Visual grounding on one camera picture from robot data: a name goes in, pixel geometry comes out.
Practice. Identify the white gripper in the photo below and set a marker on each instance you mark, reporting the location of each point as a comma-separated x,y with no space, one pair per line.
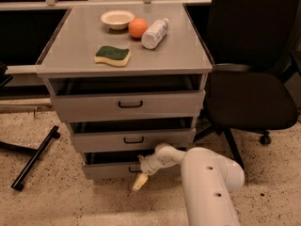
147,167

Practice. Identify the grey bottom drawer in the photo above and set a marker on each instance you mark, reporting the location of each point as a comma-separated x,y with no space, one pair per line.
106,165

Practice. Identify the grey drawer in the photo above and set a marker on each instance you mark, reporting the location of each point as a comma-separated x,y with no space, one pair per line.
106,165
130,140
117,107

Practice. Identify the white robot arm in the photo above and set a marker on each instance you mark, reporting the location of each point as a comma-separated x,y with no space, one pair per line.
208,178

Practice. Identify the grey middle drawer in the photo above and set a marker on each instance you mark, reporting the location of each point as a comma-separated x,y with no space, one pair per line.
130,140

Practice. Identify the grey top drawer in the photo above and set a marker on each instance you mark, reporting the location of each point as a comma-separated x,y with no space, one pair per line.
117,107

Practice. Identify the grey drawer cabinet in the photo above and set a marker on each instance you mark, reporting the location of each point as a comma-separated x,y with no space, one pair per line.
178,63

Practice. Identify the green yellow sponge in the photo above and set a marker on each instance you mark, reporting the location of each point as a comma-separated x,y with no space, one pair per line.
113,56

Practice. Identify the black stand leg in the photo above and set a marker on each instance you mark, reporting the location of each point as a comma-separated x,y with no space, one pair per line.
34,154

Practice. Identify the white plastic bottle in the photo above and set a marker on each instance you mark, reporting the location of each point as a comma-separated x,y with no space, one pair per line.
155,33

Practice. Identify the orange fruit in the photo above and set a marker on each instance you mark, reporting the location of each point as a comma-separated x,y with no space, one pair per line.
137,27

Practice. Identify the white bowl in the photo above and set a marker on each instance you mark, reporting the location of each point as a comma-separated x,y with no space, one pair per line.
117,19

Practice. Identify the black office chair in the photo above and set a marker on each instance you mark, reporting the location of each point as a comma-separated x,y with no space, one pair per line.
251,44

